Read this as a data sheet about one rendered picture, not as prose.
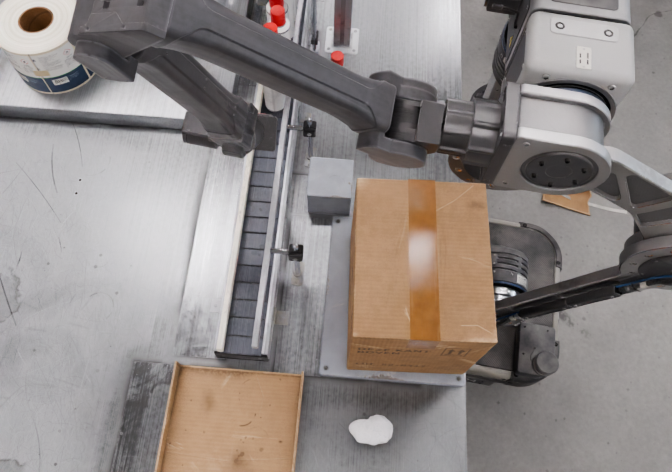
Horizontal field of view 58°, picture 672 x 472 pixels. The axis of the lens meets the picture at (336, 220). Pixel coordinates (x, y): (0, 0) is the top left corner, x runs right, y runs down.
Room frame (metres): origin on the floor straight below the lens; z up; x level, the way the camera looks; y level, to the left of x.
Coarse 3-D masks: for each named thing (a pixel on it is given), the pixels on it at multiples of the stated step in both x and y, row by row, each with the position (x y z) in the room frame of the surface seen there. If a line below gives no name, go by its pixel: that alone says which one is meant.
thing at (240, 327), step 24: (288, 120) 0.83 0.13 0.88; (264, 168) 0.70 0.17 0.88; (264, 192) 0.63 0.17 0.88; (264, 216) 0.57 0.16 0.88; (264, 240) 0.52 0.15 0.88; (240, 264) 0.46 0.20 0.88; (240, 288) 0.40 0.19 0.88; (240, 312) 0.35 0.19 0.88; (264, 312) 0.35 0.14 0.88; (240, 336) 0.30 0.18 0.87
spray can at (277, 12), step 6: (276, 6) 0.99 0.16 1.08; (270, 12) 0.97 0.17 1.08; (276, 12) 0.97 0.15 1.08; (282, 12) 0.97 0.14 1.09; (276, 18) 0.96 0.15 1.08; (282, 18) 0.97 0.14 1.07; (276, 24) 0.96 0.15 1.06; (282, 24) 0.97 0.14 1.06; (288, 24) 0.98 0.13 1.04; (282, 30) 0.96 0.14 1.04; (288, 30) 0.97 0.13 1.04; (288, 36) 0.97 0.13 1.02
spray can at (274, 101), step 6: (264, 90) 0.86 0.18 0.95; (270, 90) 0.85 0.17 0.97; (264, 96) 0.87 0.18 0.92; (270, 96) 0.85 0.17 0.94; (276, 96) 0.85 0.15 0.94; (282, 96) 0.86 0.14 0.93; (270, 102) 0.85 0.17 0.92; (276, 102) 0.85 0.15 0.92; (282, 102) 0.86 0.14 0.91; (270, 108) 0.85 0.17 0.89; (276, 108) 0.85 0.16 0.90; (282, 108) 0.86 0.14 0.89
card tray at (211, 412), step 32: (192, 384) 0.21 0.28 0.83; (224, 384) 0.21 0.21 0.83; (256, 384) 0.22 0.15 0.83; (288, 384) 0.22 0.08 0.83; (192, 416) 0.15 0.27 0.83; (224, 416) 0.15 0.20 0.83; (256, 416) 0.15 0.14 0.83; (288, 416) 0.16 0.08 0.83; (160, 448) 0.08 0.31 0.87; (192, 448) 0.09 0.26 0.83; (224, 448) 0.09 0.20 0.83; (256, 448) 0.09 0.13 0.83; (288, 448) 0.10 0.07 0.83
